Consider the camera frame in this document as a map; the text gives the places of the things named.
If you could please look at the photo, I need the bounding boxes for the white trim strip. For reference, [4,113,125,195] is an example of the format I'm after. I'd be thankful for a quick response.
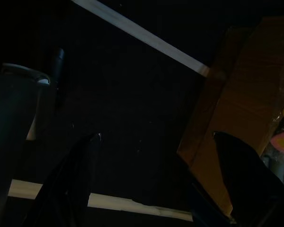
[8,178,194,222]
[70,0,210,78]

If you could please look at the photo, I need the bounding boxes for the black slim cylinder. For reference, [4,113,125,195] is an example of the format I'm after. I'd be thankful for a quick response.
[50,47,66,107]

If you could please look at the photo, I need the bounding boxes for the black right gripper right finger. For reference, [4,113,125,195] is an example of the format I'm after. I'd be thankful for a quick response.
[211,131,284,227]

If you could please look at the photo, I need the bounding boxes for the dark rubbish bin white rim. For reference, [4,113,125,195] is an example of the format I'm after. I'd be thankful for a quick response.
[0,62,51,227]

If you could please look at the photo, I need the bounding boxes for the brown cardboard box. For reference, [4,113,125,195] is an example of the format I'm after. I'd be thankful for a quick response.
[177,16,284,217]

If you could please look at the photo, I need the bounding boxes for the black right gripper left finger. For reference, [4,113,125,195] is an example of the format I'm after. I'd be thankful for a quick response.
[35,132,103,227]

